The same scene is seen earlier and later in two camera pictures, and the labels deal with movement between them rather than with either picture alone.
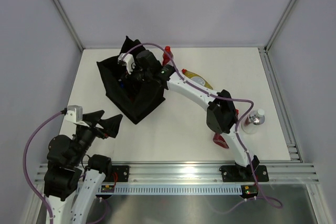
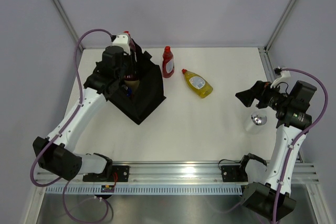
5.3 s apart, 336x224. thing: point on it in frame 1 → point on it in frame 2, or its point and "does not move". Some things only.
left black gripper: (110, 125) → (126, 56)
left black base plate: (123, 173) does not move
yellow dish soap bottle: (197, 78) does not move
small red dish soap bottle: (166, 60) does not move
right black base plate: (239, 173) does not move
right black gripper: (128, 80) → (260, 91)
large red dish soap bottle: (218, 138) → (132, 76)
